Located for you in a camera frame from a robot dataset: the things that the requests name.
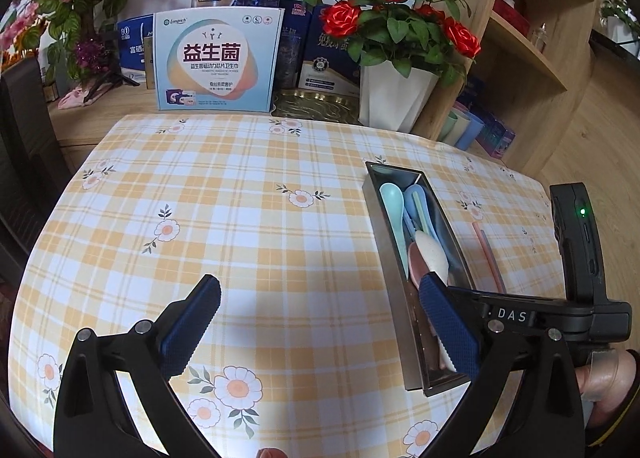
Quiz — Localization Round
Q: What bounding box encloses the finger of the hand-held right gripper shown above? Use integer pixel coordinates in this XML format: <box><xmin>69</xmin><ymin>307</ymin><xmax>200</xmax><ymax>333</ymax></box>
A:
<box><xmin>446</xmin><ymin>287</ymin><xmax>488</xmax><ymax>319</ymax></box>

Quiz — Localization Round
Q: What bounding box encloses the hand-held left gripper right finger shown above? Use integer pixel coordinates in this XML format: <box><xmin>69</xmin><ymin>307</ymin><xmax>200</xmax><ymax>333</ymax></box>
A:
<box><xmin>419</xmin><ymin>272</ymin><xmax>586</xmax><ymax>458</ymax></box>

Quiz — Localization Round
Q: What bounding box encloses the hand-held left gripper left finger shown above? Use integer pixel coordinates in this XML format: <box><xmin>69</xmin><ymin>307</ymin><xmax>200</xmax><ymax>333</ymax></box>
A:
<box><xmin>54</xmin><ymin>274</ymin><xmax>222</xmax><ymax>458</ymax></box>

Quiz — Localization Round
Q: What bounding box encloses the pink chopstick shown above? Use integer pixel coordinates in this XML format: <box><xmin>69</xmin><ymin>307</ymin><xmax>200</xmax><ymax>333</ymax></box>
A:
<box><xmin>471</xmin><ymin>221</ymin><xmax>507</xmax><ymax>291</ymax></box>

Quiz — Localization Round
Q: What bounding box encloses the steel rectangular utensil tray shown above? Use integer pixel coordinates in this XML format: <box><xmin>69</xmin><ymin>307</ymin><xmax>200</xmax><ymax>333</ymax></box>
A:
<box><xmin>364</xmin><ymin>161</ymin><xmax>477</xmax><ymax>398</ymax></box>

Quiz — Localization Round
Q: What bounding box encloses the beige spoon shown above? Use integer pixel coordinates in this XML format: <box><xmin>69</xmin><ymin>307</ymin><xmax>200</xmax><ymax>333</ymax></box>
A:
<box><xmin>414</xmin><ymin>231</ymin><xmax>451</xmax><ymax>275</ymax></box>

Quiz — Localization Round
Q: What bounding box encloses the pink spoon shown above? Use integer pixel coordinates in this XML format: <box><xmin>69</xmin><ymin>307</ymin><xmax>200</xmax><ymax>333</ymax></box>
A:
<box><xmin>406</xmin><ymin>241</ymin><xmax>453</xmax><ymax>373</ymax></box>

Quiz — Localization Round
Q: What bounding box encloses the blue chopstick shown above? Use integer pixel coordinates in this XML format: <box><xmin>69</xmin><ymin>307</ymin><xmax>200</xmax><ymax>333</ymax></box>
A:
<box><xmin>413</xmin><ymin>192</ymin><xmax>427</xmax><ymax>239</ymax></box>

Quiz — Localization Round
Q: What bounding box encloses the blue spoon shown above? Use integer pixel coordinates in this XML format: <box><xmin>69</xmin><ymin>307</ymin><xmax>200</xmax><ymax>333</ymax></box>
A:
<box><xmin>403</xmin><ymin>185</ymin><xmax>431</xmax><ymax>244</ymax></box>

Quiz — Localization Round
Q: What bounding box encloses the light teal spoon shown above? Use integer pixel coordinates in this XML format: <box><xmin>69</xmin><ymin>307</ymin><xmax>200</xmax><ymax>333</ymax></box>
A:
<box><xmin>379</xmin><ymin>181</ymin><xmax>412</xmax><ymax>284</ymax></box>

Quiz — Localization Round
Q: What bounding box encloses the person's right forearm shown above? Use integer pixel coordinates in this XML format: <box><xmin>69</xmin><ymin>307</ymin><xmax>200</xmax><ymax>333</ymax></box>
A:
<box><xmin>585</xmin><ymin>388</ymin><xmax>640</xmax><ymax>451</ymax></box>

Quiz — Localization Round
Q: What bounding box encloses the person's right hand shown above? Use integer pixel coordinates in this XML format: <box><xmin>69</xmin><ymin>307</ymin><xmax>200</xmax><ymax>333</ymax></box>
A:
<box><xmin>575</xmin><ymin>350</ymin><xmax>640</xmax><ymax>401</ymax></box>

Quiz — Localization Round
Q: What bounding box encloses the yellow plaid floral tablecloth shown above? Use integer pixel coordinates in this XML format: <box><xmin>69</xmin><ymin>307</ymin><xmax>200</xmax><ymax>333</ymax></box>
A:
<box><xmin>9</xmin><ymin>113</ymin><xmax>561</xmax><ymax>458</ymax></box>

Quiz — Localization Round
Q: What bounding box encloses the blue and purple patterned box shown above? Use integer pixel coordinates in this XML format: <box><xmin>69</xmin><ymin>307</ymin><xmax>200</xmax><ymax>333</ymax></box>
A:
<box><xmin>475</xmin><ymin>111</ymin><xmax>516</xmax><ymax>159</ymax></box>

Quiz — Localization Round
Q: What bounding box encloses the blue cup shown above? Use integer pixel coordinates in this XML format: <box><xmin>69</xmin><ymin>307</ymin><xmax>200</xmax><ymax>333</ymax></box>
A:
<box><xmin>457</xmin><ymin>115</ymin><xmax>485</xmax><ymax>151</ymax></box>

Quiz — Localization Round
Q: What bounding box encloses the green cup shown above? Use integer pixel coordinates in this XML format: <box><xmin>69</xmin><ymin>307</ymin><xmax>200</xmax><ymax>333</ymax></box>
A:
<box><xmin>439</xmin><ymin>110</ymin><xmax>463</xmax><ymax>146</ymax></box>

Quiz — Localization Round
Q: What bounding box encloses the white flower pot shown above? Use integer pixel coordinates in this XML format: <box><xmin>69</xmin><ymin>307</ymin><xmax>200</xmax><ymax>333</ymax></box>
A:
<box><xmin>358</xmin><ymin>66</ymin><xmax>440</xmax><ymax>134</ymax></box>

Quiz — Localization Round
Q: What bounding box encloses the wooden sideboard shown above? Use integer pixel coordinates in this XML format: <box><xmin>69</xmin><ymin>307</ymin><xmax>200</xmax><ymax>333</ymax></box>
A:
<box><xmin>47</xmin><ymin>83</ymin><xmax>366</xmax><ymax>174</ymax></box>

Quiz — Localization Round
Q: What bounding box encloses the dark chair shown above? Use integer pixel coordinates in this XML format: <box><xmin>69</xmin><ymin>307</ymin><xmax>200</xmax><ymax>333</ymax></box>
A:
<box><xmin>0</xmin><ymin>56</ymin><xmax>71</xmax><ymax>259</ymax></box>

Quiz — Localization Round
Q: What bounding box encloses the gold embossed tray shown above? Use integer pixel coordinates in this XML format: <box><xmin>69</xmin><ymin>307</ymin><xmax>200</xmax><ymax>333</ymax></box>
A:
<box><xmin>270</xmin><ymin>87</ymin><xmax>362</xmax><ymax>125</ymax></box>

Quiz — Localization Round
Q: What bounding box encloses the white flower plant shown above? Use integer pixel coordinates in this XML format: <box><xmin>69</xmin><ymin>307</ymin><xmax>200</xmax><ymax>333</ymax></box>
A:
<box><xmin>597</xmin><ymin>0</ymin><xmax>640</xmax><ymax>56</ymax></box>

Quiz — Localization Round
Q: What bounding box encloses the pink cloth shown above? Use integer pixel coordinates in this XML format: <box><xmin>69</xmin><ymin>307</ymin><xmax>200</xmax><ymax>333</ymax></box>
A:
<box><xmin>59</xmin><ymin>86</ymin><xmax>108</xmax><ymax>112</ymax></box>

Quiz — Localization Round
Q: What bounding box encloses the red pot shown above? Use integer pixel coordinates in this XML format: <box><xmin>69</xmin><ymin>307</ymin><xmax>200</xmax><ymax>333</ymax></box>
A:
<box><xmin>492</xmin><ymin>0</ymin><xmax>531</xmax><ymax>36</ymax></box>

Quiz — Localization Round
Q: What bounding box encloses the large light blue product box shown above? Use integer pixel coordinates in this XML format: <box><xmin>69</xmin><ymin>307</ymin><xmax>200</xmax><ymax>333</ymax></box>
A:
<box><xmin>152</xmin><ymin>7</ymin><xmax>285</xmax><ymax>114</ymax></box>

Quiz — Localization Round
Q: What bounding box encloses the navy box with white base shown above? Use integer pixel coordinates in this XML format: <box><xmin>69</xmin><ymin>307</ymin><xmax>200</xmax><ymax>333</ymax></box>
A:
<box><xmin>296</xmin><ymin>3</ymin><xmax>363</xmax><ymax>92</ymax></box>

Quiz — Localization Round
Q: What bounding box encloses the blue and white box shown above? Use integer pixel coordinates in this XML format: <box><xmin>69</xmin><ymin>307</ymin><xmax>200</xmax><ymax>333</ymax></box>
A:
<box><xmin>117</xmin><ymin>14</ymin><xmax>157</xmax><ymax>89</ymax></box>

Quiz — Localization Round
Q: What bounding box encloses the purple flower bunch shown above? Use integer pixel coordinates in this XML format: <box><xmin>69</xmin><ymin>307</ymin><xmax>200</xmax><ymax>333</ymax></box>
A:
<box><xmin>75</xmin><ymin>36</ymin><xmax>118</xmax><ymax>74</ymax></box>

